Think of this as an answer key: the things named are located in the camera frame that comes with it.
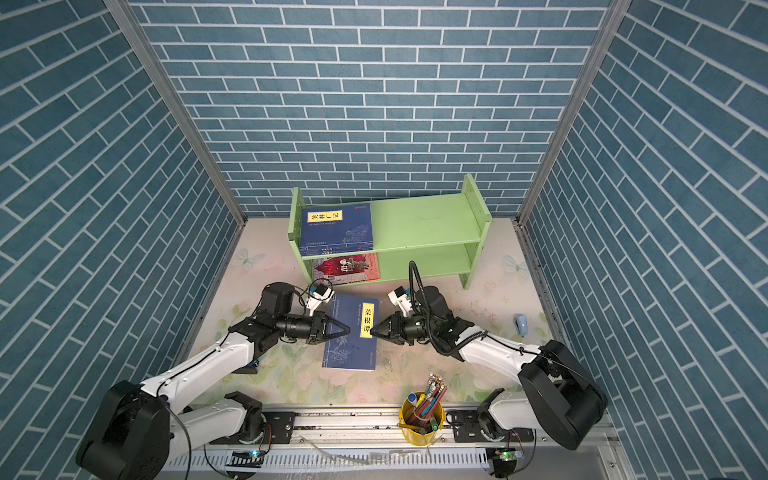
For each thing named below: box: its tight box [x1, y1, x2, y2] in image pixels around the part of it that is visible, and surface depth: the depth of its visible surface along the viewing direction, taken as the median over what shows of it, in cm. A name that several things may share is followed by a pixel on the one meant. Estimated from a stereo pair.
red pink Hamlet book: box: [313, 253, 381, 285], surface depth 91 cm
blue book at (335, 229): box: [300, 203, 374, 257], surface depth 78 cm
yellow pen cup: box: [399, 391, 446, 446], surface depth 69 cm
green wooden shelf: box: [288, 174, 493, 290], surface depth 84 cm
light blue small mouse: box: [515, 315, 529, 337], surface depth 91 cm
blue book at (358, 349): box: [322, 294, 379, 371], surface depth 77 cm
